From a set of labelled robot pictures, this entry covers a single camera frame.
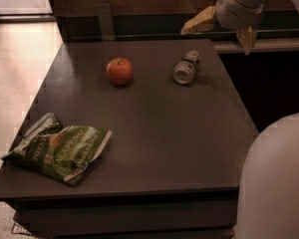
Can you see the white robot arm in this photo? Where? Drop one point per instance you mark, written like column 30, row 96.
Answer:
column 268, row 201

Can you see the horizontal metal rail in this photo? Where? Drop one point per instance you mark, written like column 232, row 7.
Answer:
column 214, row 36

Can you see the green jalapeno chip bag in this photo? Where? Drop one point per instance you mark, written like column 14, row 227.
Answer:
column 62, row 153

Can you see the left metal rail bracket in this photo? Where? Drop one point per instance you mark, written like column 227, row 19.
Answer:
column 106, row 22

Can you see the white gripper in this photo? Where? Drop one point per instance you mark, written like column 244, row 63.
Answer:
column 238, row 14

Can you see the red apple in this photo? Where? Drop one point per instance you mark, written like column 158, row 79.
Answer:
column 120, row 71

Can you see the silver 7up soda can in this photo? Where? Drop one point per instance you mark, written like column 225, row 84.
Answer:
column 184, row 71

